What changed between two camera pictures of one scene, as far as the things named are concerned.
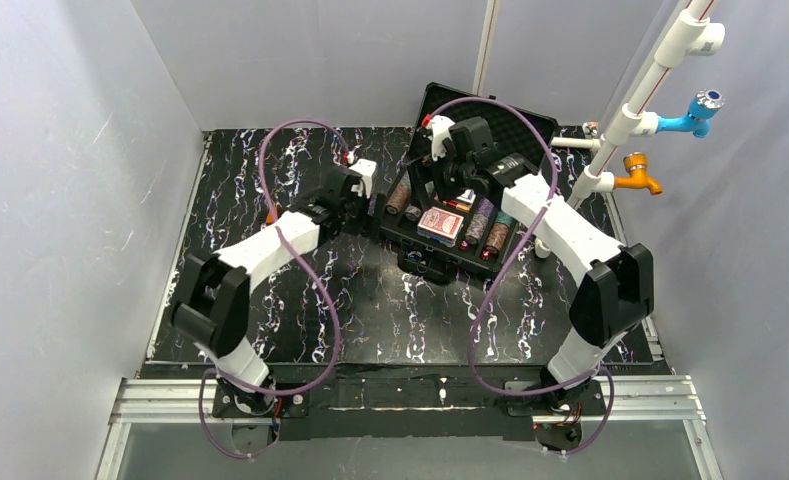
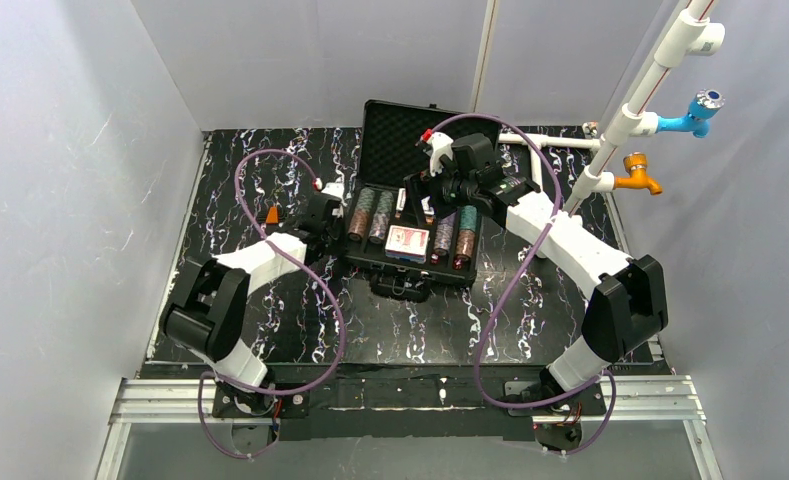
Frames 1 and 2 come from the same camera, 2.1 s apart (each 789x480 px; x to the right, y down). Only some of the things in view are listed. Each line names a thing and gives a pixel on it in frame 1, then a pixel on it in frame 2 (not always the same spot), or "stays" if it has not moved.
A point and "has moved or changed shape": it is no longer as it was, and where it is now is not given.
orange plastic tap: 636,164 stays
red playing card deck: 441,222 to 407,243
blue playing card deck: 468,195 has moved or changed shape
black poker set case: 448,207 has moved or changed shape
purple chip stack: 479,220 to 443,233
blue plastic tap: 702,107 stays
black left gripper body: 373,206 to 331,225
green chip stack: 498,231 to 466,236
